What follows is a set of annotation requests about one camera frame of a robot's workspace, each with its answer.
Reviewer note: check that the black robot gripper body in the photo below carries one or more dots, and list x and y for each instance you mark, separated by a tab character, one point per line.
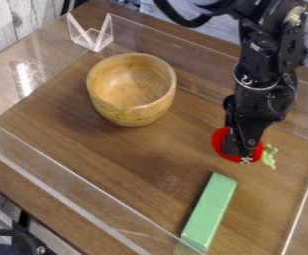
259	104

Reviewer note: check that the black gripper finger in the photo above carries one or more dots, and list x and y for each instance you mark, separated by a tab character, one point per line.
251	145
231	143

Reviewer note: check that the red felt strawberry toy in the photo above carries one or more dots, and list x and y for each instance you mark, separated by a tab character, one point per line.
263	154

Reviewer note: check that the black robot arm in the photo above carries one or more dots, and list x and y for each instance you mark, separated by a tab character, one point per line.
274	51

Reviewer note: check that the green rectangular block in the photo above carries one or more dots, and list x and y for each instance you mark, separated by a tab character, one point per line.
208	213

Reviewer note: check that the wooden bowl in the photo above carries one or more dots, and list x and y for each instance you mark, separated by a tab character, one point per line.
132	88

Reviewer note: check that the black table clamp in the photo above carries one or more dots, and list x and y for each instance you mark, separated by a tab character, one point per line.
26	242

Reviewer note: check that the clear acrylic tray wall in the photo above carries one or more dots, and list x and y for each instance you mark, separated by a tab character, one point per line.
92	220

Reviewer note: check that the clear acrylic corner bracket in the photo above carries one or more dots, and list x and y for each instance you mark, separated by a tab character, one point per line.
92	39

